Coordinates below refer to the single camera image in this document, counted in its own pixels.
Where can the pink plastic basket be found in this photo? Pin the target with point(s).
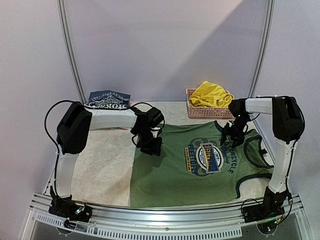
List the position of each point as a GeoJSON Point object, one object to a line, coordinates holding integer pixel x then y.
{"type": "Point", "coordinates": [206, 113]}

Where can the left aluminium frame post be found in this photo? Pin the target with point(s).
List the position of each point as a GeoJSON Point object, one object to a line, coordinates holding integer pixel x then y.
{"type": "Point", "coordinates": [69, 50]}

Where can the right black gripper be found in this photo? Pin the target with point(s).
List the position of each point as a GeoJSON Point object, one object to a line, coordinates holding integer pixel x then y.
{"type": "Point", "coordinates": [232, 133]}

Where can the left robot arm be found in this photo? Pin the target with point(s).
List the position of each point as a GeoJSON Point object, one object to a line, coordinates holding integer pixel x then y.
{"type": "Point", "coordinates": [79, 120]}

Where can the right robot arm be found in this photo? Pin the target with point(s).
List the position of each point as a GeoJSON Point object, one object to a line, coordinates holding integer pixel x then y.
{"type": "Point", "coordinates": [288, 125]}

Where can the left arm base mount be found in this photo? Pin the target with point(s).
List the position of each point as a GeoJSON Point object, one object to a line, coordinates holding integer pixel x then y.
{"type": "Point", "coordinates": [72, 211]}

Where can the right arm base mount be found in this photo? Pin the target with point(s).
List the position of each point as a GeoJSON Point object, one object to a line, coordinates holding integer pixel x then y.
{"type": "Point", "coordinates": [267, 214]}

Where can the aluminium front rail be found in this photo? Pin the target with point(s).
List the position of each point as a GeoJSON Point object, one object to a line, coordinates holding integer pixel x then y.
{"type": "Point", "coordinates": [220, 222]}

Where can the folded pink garment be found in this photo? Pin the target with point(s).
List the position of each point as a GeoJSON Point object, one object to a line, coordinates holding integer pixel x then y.
{"type": "Point", "coordinates": [124, 128]}

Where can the right aluminium frame post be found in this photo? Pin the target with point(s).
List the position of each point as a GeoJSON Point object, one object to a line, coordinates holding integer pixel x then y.
{"type": "Point", "coordinates": [263, 47]}

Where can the green tank top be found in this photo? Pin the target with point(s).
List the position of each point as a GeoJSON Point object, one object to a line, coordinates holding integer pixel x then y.
{"type": "Point", "coordinates": [196, 168]}

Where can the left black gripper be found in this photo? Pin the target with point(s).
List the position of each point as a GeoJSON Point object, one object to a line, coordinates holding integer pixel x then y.
{"type": "Point", "coordinates": [155, 148]}

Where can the yellow garment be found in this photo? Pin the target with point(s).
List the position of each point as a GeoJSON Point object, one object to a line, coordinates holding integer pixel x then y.
{"type": "Point", "coordinates": [210, 95]}

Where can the folded navy graphic shirt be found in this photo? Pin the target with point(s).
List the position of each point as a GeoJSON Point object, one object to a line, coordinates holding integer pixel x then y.
{"type": "Point", "coordinates": [108, 100]}

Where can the aluminium frame post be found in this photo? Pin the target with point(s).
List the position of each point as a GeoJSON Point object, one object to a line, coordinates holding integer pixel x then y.
{"type": "Point", "coordinates": [69, 50]}
{"type": "Point", "coordinates": [263, 47]}

